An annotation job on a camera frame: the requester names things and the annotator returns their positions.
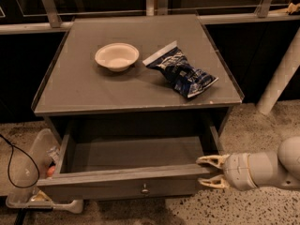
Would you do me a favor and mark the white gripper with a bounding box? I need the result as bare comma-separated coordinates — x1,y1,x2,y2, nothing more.
196,153,257,191

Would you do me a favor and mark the grey top drawer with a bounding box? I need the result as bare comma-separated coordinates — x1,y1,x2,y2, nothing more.
37,121,219,201

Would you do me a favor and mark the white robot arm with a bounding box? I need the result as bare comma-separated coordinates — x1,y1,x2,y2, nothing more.
196,28,300,190

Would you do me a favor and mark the grey drawer cabinet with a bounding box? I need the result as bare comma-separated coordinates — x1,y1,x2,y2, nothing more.
32,15,244,135

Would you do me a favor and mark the blue chip bag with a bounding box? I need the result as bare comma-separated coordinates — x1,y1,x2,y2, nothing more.
142,41,218,98

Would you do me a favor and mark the white paper bowl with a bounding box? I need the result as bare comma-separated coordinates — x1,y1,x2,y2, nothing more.
95,43,140,72

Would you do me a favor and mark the white tube packet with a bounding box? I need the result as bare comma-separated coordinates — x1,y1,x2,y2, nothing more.
47,146,60,164

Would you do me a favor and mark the red apple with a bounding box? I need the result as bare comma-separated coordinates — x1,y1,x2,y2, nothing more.
47,166,55,177

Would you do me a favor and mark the clear plastic bin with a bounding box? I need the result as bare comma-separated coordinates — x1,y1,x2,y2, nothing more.
6,128,83,214

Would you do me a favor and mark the yellow snack in bin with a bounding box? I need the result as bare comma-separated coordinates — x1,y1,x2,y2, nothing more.
30,190,51,202

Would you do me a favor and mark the metal railing frame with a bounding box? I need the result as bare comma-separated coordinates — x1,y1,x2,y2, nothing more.
0,0,300,35

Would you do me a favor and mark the black cable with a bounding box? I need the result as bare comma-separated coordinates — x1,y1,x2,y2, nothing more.
0,132,41,188

